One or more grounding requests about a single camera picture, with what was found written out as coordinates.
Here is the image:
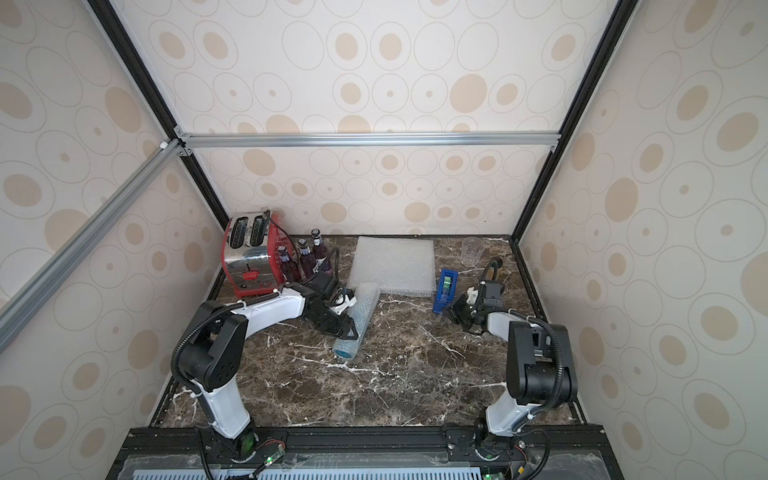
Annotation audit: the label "blue tape dispenser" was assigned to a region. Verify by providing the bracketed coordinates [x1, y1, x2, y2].
[432, 268, 458, 314]

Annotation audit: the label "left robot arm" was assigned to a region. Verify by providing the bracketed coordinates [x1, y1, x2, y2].
[170, 271, 359, 440]

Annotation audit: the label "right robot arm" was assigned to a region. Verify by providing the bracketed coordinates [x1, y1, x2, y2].
[442, 280, 578, 437]

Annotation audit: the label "stack of bubble wrap sheets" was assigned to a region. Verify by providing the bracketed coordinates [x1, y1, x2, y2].
[347, 237, 437, 297]

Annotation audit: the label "clear drinking glass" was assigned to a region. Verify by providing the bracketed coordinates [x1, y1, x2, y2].
[460, 237, 486, 267]

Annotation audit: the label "red and chrome toaster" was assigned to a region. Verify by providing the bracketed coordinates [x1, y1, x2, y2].
[221, 209, 286, 299]

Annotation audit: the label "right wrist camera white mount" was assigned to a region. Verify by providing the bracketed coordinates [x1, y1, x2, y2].
[466, 287, 479, 306]

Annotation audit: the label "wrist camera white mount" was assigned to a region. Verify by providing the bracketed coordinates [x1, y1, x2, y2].
[331, 290, 357, 315]
[466, 287, 479, 306]

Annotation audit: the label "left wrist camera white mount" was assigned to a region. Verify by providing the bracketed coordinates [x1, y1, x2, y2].
[331, 290, 357, 315]

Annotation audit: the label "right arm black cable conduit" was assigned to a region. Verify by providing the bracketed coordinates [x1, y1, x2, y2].
[478, 256, 579, 421]

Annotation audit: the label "black toaster power cord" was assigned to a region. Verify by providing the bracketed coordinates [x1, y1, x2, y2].
[262, 208, 301, 263]

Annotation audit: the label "horizontal aluminium frame bar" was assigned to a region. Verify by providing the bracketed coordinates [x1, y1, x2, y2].
[175, 131, 560, 148]

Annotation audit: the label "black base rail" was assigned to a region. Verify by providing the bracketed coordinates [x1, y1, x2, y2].
[107, 425, 623, 479]

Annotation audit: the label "diagonal aluminium frame bar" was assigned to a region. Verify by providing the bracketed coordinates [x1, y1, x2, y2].
[1, 139, 181, 349]

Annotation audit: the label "black right frame post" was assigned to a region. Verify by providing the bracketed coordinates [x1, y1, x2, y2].
[510, 0, 639, 246]

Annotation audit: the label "black frame post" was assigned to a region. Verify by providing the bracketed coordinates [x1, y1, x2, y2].
[85, 0, 229, 229]
[510, 0, 639, 246]

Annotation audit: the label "black left frame post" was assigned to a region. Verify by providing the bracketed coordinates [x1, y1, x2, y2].
[85, 0, 229, 229]

